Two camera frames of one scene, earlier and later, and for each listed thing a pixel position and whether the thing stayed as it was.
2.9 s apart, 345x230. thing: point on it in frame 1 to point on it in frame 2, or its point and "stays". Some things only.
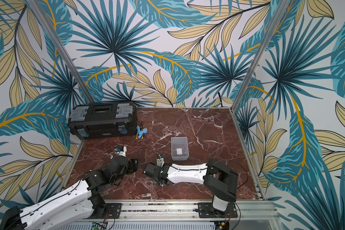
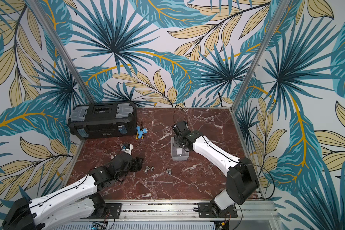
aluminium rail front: x=254 y=212 stays
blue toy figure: x=140 y=133 stays
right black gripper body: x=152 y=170 to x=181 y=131
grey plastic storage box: x=179 y=148 stays
